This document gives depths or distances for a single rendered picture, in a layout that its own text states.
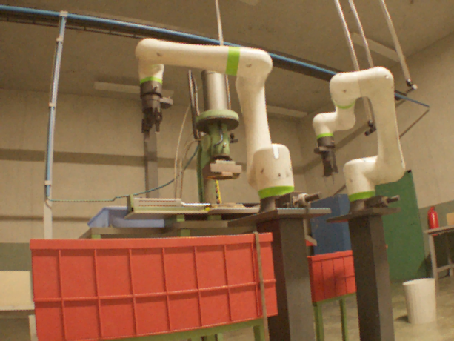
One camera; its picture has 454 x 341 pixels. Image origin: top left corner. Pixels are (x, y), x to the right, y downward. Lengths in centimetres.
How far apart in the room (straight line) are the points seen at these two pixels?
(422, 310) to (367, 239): 189
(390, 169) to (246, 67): 78
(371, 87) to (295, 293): 88
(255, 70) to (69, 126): 605
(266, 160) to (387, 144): 63
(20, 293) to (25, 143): 483
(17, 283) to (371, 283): 206
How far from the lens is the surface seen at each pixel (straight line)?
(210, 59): 142
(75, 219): 679
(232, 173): 174
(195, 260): 87
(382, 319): 168
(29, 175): 690
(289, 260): 121
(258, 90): 154
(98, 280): 81
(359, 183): 167
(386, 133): 165
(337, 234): 789
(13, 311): 255
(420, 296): 341
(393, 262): 756
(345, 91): 157
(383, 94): 159
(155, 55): 143
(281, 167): 126
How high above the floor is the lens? 77
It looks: 14 degrees up
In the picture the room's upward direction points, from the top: 5 degrees counter-clockwise
